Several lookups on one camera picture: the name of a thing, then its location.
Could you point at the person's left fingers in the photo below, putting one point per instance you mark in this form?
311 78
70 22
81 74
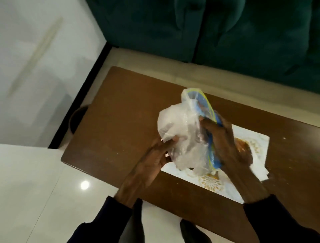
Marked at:
166 146

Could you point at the dark green sofa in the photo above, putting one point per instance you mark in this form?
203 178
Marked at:
225 32

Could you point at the person's leg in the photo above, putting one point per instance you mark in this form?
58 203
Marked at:
192 232
136 222

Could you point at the clear plastic zip bag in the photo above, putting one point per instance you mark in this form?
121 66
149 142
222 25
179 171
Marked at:
181 135

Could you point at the person's right forearm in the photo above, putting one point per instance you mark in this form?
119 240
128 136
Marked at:
270 212

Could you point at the person's right leg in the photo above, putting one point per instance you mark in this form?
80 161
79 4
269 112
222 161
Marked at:
192 232

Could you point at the person's right fingers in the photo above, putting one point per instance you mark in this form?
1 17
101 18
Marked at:
208 124

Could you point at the person's right hand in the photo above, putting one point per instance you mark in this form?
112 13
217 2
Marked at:
221 147

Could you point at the person's left leg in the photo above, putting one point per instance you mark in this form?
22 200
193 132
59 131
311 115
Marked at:
136 222

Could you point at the person's left hand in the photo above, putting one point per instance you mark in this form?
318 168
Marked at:
152 162

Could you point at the white gold patterned mat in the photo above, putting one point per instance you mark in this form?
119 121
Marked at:
257 142

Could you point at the person's left forearm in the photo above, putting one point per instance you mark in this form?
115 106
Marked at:
110 220

